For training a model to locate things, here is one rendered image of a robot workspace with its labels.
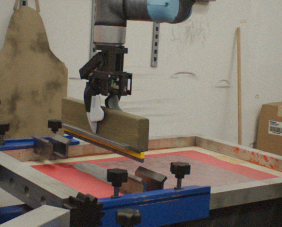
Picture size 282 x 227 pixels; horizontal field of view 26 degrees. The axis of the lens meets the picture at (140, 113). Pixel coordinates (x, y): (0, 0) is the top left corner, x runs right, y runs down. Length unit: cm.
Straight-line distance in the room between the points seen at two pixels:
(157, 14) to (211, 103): 313
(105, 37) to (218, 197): 44
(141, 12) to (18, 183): 47
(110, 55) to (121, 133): 18
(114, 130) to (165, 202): 24
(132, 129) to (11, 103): 220
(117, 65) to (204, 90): 301
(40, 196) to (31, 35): 245
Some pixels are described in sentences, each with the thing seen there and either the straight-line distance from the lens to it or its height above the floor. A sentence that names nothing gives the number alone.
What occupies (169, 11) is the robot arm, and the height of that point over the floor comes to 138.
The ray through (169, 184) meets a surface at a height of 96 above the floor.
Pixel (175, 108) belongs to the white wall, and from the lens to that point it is 423.
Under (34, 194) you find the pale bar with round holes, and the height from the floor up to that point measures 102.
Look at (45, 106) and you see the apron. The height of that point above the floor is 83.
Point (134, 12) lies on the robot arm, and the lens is 137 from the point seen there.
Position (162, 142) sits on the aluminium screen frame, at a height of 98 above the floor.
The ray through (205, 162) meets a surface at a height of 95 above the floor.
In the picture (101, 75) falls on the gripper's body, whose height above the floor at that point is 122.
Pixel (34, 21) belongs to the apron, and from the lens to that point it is 354.
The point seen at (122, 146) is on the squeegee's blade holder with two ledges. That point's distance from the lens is 135.
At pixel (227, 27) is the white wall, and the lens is 449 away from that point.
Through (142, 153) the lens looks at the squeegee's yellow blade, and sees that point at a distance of 134.
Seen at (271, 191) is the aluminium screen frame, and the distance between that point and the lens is 148.
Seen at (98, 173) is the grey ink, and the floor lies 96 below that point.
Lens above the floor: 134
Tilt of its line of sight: 8 degrees down
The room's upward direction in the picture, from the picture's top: 4 degrees clockwise
